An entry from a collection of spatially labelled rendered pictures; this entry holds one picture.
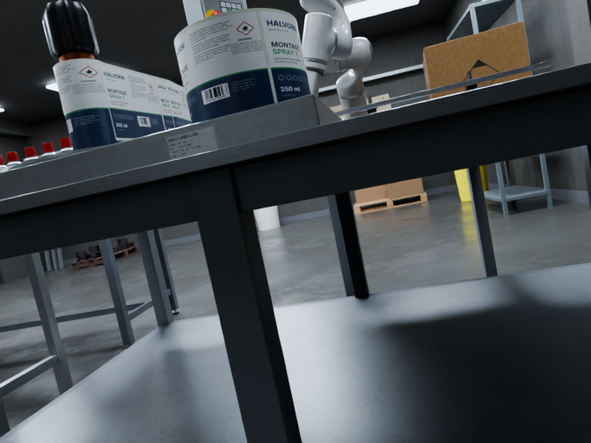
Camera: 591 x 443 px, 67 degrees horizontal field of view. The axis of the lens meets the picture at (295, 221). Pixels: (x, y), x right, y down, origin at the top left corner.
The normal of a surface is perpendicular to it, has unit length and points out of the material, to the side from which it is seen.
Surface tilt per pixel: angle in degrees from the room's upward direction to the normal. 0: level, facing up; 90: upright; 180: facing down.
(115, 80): 90
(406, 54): 90
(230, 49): 90
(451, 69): 90
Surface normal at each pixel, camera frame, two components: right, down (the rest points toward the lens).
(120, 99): 0.93, -0.16
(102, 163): -0.21, 0.13
